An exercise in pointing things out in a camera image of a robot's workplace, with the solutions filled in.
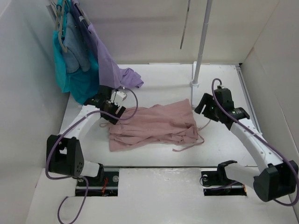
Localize pink trousers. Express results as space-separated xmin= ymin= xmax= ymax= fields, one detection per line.
xmin=100 ymin=99 xmax=205 ymax=152

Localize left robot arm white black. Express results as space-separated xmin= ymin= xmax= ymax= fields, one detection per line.
xmin=45 ymin=86 xmax=127 ymax=185

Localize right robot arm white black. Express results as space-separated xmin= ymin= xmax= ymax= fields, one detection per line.
xmin=194 ymin=85 xmax=299 ymax=202

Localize grey hanger with clothes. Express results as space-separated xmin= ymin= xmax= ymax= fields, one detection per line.
xmin=50 ymin=0 xmax=71 ymax=53

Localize grey empty hanger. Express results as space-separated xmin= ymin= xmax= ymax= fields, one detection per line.
xmin=179 ymin=0 xmax=191 ymax=50

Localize white rack pole with base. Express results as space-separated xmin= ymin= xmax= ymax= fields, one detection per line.
xmin=190 ymin=0 xmax=213 ymax=108

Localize lilac hanging garment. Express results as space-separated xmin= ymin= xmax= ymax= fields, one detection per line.
xmin=71 ymin=0 xmax=144 ymax=89

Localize teal hanging garment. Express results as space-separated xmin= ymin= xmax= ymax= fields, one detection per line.
xmin=52 ymin=1 xmax=100 ymax=104

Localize blue grey hanging garment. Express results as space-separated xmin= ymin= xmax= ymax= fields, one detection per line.
xmin=63 ymin=13 xmax=91 ymax=73

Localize white left rack pole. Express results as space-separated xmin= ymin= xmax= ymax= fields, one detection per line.
xmin=46 ymin=0 xmax=58 ymax=29

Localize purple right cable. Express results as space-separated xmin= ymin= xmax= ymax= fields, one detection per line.
xmin=211 ymin=78 xmax=299 ymax=207

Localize purple cable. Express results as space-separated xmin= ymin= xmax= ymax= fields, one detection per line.
xmin=45 ymin=87 xmax=140 ymax=224
xmin=211 ymin=78 xmax=299 ymax=207

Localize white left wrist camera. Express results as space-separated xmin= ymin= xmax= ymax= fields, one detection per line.
xmin=110 ymin=90 xmax=127 ymax=105

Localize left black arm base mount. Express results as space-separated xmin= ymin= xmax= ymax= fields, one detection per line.
xmin=87 ymin=169 xmax=119 ymax=197

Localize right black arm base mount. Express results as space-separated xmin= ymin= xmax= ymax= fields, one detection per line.
xmin=199 ymin=169 xmax=247 ymax=196

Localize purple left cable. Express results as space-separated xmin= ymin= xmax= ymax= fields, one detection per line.
xmin=45 ymin=87 xmax=140 ymax=224

